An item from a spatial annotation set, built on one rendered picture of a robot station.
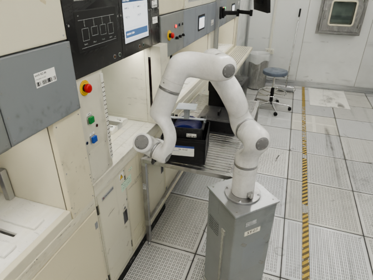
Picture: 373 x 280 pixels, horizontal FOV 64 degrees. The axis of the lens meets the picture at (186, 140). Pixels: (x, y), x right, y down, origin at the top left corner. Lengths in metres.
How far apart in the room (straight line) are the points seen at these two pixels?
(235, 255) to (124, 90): 1.27
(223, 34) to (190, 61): 3.68
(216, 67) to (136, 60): 0.96
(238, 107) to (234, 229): 0.62
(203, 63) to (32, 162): 0.83
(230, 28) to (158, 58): 2.96
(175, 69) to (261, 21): 4.80
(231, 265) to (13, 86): 1.35
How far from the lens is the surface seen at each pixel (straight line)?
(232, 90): 1.29
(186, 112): 1.83
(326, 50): 5.97
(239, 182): 1.55
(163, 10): 2.13
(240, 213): 1.54
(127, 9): 1.67
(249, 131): 1.38
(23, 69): 1.12
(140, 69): 2.04
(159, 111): 1.21
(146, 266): 2.28
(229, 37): 4.84
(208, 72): 1.17
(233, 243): 1.65
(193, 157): 1.83
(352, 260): 2.61
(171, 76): 1.18
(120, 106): 2.21
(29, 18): 1.16
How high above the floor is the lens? 1.77
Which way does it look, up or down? 28 degrees down
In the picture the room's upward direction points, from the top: 1 degrees clockwise
